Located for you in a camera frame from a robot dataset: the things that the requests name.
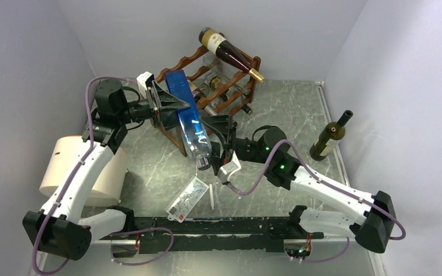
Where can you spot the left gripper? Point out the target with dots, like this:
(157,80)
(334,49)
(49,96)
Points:
(159,105)

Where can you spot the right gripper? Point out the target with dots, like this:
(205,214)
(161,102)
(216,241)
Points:
(222,125)

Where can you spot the blue square bottle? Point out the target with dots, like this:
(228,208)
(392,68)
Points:
(194,135)

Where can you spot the dark red wine bottle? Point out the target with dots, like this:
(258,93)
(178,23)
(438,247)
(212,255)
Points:
(227,52)

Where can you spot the green wine bottle white label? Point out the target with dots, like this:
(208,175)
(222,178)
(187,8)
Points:
(330,137)

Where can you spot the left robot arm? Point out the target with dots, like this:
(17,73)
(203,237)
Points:
(58,228)

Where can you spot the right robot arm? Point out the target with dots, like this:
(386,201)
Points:
(367,218)

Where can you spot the clear bottle lower rack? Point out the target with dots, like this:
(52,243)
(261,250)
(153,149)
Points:
(220,72)

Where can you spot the white pen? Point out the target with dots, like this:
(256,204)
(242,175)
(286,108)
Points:
(211,196)

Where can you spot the white printed card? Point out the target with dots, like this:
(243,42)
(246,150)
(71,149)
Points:
(186,200)

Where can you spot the white cylindrical container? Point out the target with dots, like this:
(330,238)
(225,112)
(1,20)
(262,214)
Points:
(108,186)

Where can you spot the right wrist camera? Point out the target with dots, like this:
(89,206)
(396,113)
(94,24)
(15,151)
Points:
(227,171)

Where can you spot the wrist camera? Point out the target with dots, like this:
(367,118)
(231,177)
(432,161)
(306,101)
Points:
(145,85)
(227,171)

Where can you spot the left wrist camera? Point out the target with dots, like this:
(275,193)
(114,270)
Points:
(145,85)

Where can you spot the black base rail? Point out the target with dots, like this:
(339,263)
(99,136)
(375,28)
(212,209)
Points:
(216,233)

